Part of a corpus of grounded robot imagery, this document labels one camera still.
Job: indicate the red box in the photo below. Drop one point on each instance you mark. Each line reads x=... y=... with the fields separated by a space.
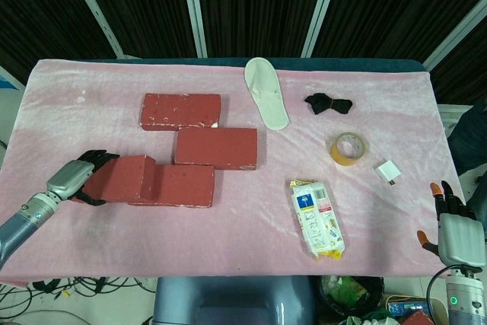
x=417 y=318

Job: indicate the white charger plug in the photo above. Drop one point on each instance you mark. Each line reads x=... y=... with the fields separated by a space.
x=385 y=173

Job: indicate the blue circuit board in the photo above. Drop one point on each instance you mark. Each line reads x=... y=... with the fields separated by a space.
x=407 y=308

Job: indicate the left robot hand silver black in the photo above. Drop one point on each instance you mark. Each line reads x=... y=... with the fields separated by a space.
x=70 y=176

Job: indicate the red brick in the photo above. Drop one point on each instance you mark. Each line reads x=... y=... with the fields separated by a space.
x=180 y=110
x=217 y=148
x=182 y=186
x=121 y=178

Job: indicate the white disposable slipper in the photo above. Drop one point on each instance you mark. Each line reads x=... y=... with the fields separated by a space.
x=266 y=100

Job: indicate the blue white sign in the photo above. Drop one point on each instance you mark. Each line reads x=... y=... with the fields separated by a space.
x=7 y=80

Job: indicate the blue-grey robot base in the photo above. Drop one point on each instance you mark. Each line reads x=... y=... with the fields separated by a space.
x=232 y=300

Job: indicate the white yellow product package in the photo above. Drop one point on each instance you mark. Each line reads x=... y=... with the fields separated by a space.
x=317 y=218

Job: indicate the yellow packing tape roll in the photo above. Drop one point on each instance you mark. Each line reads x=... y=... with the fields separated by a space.
x=348 y=148

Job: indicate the black tied fabric bundle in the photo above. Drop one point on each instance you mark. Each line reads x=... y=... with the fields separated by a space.
x=327 y=103

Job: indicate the white frame post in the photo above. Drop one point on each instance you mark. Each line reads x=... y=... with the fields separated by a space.
x=194 y=9
x=95 y=13
x=321 y=9
x=456 y=36

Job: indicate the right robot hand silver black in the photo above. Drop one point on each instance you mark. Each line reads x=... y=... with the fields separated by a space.
x=458 y=231

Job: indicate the black bin with bag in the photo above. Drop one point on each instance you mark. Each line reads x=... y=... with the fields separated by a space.
x=352 y=296

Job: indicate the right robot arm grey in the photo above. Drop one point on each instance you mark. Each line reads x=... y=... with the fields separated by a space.
x=466 y=294

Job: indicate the dark blue chair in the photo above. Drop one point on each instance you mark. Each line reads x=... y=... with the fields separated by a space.
x=470 y=150

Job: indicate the pink velvet table cloth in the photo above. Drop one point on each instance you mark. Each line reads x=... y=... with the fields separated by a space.
x=243 y=226

